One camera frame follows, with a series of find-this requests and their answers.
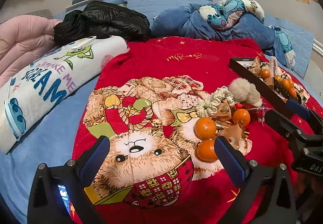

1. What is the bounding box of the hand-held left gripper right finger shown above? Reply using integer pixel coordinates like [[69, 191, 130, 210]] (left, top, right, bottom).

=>
[[213, 136, 297, 224]]

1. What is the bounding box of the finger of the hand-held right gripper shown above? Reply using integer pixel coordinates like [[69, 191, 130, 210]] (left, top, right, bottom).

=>
[[286, 99, 323, 134], [264, 109, 316, 144]]

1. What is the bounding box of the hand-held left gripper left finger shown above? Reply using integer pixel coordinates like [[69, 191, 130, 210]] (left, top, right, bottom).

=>
[[27, 135, 111, 224]]

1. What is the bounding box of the beaded silver hairpin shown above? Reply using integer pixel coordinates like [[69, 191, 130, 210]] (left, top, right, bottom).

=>
[[255, 105, 274, 126]]

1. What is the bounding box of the brown triangular snack packet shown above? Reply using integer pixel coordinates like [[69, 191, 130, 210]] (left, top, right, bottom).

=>
[[217, 122, 249, 150], [214, 100, 233, 121], [262, 76, 276, 87], [249, 57, 265, 73]]

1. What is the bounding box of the mandarin orange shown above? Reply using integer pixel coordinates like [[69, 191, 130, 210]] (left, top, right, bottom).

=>
[[194, 117, 217, 140], [196, 140, 219, 163], [232, 108, 251, 127]]

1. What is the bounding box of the pile of mandarins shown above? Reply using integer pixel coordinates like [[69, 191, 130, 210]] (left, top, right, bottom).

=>
[[260, 68, 298, 100]]

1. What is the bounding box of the beige fluffy hair clip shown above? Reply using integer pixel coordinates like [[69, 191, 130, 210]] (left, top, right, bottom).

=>
[[228, 78, 263, 106]]

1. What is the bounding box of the black rectangular box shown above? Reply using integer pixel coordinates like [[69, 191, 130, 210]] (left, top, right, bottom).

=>
[[229, 57, 310, 114]]

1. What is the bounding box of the cream lace scrunchie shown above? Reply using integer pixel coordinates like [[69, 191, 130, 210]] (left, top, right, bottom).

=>
[[195, 86, 235, 118]]

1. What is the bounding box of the blue bed sheet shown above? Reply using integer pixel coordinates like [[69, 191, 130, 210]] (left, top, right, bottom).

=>
[[0, 0, 316, 224]]

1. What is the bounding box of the pink fluffy hair clip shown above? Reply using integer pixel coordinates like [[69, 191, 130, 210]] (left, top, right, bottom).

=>
[[262, 56, 283, 78]]

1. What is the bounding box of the light blue fleece blanket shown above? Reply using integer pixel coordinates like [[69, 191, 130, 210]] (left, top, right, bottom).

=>
[[264, 14, 315, 79]]

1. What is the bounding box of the white cartoon-print folded blanket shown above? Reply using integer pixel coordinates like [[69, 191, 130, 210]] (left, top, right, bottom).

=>
[[0, 36, 130, 155]]

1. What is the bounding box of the red bear-print blanket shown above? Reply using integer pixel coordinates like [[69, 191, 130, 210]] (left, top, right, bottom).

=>
[[72, 36, 323, 224]]

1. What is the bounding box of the white flat device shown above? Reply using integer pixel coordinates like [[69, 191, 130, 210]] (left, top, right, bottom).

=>
[[71, 36, 98, 50]]

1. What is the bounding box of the blue cartoon-print quilt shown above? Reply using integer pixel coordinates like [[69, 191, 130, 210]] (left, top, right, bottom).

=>
[[150, 0, 297, 71]]

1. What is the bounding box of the black puffer jacket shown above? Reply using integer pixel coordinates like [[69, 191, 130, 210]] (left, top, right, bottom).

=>
[[53, 1, 152, 47]]

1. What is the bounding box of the pink quilt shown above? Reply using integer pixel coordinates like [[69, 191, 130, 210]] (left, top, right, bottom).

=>
[[0, 16, 63, 81]]

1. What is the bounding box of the grey fabric cushion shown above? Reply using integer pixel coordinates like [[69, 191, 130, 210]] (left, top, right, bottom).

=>
[[23, 9, 54, 21]]

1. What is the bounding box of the white bed frame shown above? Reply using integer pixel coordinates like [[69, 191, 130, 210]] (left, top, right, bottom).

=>
[[301, 38, 323, 83]]

